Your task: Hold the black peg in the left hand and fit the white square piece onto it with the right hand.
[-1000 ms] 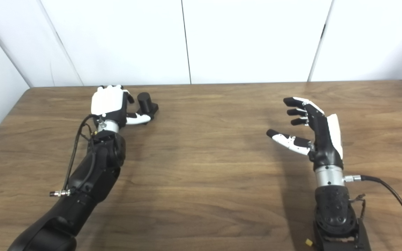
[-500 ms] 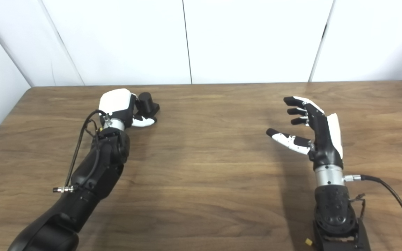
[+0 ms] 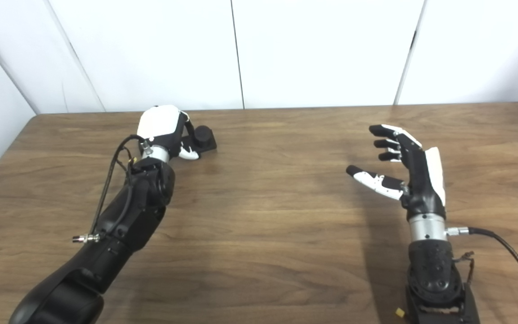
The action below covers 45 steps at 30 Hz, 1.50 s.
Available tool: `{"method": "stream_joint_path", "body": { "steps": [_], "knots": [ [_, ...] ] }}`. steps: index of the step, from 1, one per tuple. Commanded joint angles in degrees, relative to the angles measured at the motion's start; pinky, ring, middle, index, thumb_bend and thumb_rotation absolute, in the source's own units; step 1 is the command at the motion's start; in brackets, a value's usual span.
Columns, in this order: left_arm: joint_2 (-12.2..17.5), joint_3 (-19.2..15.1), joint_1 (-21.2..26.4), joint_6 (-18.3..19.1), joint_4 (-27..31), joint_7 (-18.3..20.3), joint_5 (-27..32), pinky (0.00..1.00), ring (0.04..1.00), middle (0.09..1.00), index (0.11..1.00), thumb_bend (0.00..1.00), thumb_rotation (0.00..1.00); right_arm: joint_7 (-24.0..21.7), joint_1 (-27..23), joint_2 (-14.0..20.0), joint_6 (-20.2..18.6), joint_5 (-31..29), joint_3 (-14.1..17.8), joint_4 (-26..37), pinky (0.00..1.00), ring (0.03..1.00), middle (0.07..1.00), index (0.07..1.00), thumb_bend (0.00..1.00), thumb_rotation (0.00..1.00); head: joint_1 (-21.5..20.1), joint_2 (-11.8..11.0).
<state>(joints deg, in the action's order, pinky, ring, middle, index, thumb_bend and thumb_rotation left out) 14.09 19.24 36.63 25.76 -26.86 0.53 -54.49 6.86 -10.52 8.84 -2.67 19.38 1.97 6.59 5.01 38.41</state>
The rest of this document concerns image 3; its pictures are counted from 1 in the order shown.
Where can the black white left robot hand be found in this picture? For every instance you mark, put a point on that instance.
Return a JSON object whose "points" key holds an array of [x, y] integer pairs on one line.
{"points": [[162, 123]]}

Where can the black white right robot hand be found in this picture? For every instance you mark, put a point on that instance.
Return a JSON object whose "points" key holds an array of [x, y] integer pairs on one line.
{"points": [[423, 189]]}

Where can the black peg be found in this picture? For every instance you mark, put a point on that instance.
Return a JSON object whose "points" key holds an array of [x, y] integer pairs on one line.
{"points": [[204, 136]]}

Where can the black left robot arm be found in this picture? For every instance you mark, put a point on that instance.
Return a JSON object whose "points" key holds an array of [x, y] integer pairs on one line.
{"points": [[119, 229]]}

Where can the small yellow tag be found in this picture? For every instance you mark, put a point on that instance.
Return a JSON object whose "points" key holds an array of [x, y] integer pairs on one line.
{"points": [[400, 312]]}

